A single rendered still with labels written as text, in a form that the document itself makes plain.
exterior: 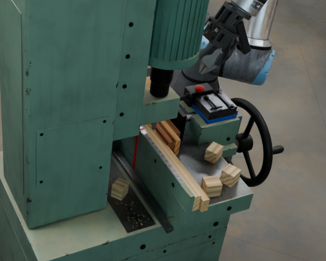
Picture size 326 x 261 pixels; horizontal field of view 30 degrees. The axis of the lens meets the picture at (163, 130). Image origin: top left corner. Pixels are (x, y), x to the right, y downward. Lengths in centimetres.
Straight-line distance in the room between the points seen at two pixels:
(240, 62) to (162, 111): 78
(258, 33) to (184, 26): 93
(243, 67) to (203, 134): 67
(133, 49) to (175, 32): 11
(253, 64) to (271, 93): 143
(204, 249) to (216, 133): 34
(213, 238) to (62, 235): 47
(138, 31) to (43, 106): 28
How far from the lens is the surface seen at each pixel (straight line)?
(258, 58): 239
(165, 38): 149
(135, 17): 142
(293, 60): 422
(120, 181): 172
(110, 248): 164
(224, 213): 167
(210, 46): 177
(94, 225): 165
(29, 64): 132
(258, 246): 281
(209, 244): 185
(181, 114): 173
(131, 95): 153
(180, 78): 251
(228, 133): 183
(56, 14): 128
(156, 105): 164
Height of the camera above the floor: 200
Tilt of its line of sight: 37 degrees down
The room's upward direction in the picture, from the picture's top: 9 degrees clockwise
